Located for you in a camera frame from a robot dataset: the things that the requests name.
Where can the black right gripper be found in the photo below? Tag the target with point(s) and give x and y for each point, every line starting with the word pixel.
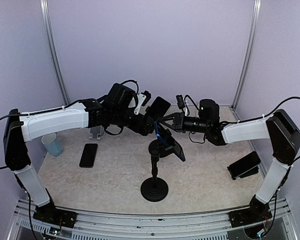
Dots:
pixel 178 121

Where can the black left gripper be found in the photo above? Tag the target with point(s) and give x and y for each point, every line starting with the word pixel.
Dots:
pixel 146 129

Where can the black phone with silver back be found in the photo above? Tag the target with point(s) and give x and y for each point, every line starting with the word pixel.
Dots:
pixel 158 108

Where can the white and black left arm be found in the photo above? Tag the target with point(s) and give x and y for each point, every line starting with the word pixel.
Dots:
pixel 120 107

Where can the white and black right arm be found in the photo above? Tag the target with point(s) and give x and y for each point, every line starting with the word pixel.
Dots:
pixel 276 127

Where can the blue phone in front holder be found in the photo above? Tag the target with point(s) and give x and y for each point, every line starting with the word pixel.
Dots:
pixel 165 136

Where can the black round stand base rear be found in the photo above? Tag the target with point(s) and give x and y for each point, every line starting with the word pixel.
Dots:
pixel 162 150

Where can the white folding phone stand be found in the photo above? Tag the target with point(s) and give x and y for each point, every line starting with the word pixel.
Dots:
pixel 96 132

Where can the black front stand with pole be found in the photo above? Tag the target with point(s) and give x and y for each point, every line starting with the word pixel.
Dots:
pixel 154 189

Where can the black folding phone stand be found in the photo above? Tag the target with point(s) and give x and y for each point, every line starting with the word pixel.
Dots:
pixel 235 173

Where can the light blue plastic cup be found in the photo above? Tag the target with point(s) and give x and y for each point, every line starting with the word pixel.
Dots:
pixel 52 144

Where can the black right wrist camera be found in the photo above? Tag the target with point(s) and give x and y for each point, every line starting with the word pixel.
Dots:
pixel 180 101

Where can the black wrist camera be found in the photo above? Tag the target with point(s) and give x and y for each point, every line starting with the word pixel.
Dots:
pixel 146 97
pixel 180 101

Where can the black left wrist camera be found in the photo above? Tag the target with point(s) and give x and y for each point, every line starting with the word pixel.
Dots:
pixel 146 97

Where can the aluminium front rail base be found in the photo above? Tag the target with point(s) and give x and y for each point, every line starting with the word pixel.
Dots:
pixel 96 225

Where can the right aluminium frame post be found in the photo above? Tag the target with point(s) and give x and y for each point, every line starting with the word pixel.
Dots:
pixel 248 53

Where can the aluminium frame post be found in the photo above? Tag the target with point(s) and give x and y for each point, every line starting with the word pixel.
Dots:
pixel 53 52
pixel 248 53

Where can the left aluminium frame post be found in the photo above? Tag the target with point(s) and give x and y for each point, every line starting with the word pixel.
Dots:
pixel 53 52

